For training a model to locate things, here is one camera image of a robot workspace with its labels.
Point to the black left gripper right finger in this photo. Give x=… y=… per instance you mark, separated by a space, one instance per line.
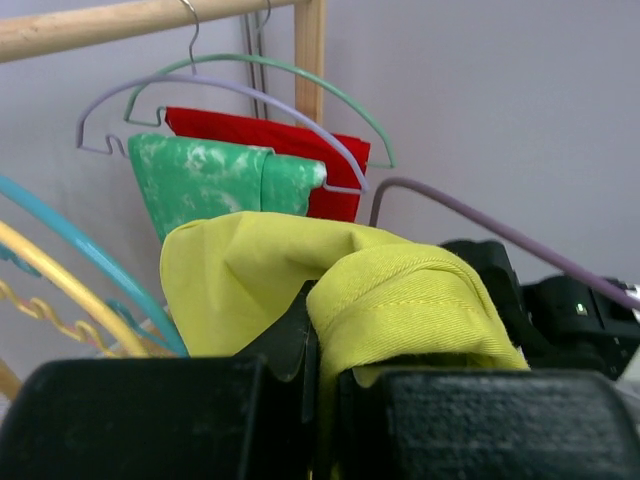
x=484 y=424

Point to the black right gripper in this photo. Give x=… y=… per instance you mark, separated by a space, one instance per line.
x=490 y=260

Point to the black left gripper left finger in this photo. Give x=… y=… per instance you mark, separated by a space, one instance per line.
x=246 y=416

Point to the yellow-green trousers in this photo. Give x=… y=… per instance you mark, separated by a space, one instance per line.
x=375 y=296

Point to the red trousers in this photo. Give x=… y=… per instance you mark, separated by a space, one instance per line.
x=283 y=139

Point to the green white tie-dye trousers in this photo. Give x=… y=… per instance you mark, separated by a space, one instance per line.
x=184 y=179

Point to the mint green hanger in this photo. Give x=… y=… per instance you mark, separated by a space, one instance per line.
x=309 y=51

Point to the teal hanger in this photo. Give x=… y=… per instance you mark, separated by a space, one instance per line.
x=99 y=258

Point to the yellow hanger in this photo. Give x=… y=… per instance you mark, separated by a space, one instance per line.
x=15 y=248

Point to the wooden clothes rack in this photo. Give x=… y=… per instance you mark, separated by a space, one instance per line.
x=73 y=53

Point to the aluminium corner frame post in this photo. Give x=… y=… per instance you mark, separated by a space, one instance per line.
x=252 y=25

